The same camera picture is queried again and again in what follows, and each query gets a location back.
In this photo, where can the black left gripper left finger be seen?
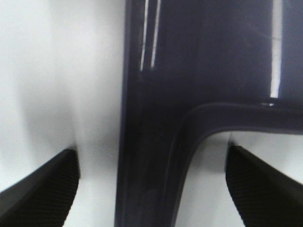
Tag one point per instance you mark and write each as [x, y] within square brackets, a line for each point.
[43, 198]

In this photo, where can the purple plastic dustpan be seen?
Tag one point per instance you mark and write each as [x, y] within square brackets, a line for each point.
[194, 68]

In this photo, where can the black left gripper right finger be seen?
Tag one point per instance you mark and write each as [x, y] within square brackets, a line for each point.
[263, 196]

